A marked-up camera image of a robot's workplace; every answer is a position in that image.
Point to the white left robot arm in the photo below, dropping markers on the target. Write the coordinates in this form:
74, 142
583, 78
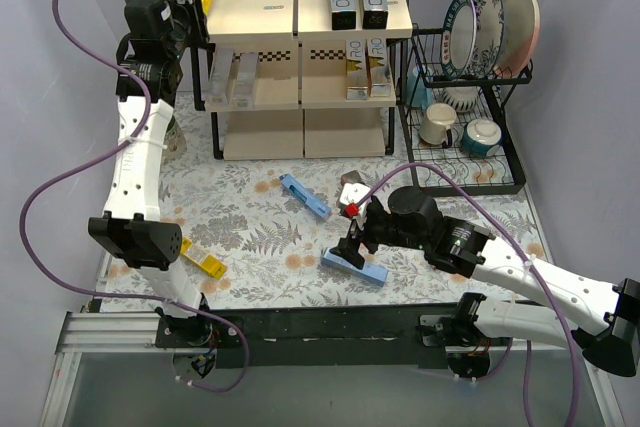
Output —
131, 228

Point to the silver striped toothpaste box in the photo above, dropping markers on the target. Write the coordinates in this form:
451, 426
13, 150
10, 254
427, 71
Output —
219, 88

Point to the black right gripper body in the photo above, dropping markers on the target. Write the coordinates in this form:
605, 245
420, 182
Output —
360, 235

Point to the blue floral plate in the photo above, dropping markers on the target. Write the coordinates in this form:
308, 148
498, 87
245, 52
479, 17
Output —
489, 36

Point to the light blue toothpaste box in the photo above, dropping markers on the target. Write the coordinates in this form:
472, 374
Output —
320, 208

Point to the light blue mug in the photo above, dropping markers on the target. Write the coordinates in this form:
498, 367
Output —
418, 94

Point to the pink beige plate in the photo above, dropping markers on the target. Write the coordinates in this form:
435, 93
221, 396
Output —
522, 27

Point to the black wire dish rack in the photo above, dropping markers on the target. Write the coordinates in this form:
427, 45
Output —
501, 174

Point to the silver white toothpaste box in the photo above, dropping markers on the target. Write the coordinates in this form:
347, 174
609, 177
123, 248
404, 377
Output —
245, 85

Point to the small yellow box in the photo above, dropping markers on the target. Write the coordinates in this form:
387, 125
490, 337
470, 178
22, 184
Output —
209, 264

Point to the silver RO toothpaste box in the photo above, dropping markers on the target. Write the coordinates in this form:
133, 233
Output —
378, 68

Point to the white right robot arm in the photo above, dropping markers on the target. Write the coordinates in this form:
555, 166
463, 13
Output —
562, 308

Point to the green floral mug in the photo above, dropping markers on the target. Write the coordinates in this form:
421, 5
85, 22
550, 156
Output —
174, 141

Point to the brown red toothpaste box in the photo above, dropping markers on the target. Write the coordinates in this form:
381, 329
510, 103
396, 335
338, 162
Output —
351, 177

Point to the white bowl blue pattern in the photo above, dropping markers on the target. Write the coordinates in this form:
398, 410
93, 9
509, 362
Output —
462, 99

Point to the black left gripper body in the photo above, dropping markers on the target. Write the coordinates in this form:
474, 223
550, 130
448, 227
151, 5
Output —
198, 17

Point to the cream mug black handle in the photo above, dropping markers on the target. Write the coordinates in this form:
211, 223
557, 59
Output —
437, 125

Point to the beige three-tier shelf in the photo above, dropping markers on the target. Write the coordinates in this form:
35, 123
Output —
300, 105

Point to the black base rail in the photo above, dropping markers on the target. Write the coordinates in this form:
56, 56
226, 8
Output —
417, 334

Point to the teal rimmed plate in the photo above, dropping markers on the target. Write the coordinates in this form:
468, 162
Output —
458, 38

